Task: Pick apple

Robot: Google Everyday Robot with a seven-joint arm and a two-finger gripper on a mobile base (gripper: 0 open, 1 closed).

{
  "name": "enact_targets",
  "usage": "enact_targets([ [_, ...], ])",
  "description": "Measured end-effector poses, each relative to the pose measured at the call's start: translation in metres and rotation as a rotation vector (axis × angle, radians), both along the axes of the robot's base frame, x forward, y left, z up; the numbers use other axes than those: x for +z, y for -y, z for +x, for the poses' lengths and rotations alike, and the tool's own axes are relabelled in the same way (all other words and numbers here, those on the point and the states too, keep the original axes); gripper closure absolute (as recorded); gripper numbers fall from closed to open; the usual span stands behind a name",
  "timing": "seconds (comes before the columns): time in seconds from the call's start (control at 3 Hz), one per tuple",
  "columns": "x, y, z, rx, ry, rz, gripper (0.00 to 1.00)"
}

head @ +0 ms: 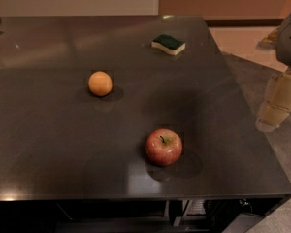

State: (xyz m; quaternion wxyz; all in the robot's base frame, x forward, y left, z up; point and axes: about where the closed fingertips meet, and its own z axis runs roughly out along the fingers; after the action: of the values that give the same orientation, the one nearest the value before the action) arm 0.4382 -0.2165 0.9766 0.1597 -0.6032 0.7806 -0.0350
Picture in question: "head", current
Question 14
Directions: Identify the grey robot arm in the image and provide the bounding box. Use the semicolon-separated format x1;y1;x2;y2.
255;13;291;132

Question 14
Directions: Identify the red apple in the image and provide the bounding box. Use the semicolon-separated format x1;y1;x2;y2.
145;128;182;166

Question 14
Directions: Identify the orange fruit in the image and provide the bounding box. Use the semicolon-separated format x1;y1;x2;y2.
88;71;113;96

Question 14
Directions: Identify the green and yellow sponge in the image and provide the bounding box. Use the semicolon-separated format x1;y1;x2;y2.
151;34;186;56

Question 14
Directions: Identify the dark under-table shelf frame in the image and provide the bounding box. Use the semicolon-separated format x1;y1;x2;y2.
0;195;290;233

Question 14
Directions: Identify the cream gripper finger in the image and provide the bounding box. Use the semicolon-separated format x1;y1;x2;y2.
259;27;279;49
255;69;291;132

